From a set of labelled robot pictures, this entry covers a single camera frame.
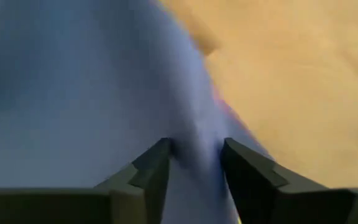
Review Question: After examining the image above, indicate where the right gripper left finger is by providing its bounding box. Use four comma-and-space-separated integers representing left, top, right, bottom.
0, 138, 173, 224

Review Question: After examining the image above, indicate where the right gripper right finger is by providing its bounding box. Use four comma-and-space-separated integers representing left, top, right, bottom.
221, 137, 358, 224

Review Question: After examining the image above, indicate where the blue paper sheet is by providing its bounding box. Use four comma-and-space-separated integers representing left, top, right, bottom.
0, 0, 276, 224

